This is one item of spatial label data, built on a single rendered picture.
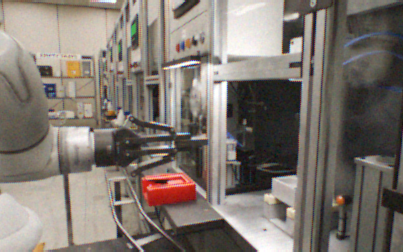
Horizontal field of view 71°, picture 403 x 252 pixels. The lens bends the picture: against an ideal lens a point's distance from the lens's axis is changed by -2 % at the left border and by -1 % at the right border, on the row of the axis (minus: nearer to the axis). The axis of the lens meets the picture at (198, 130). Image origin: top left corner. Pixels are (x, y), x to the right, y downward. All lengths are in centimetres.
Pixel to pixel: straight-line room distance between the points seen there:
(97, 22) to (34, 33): 151
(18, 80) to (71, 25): 781
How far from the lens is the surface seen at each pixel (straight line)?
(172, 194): 93
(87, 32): 820
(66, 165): 56
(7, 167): 55
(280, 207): 85
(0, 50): 43
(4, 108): 44
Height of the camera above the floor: 127
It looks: 9 degrees down
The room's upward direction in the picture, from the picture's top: straight up
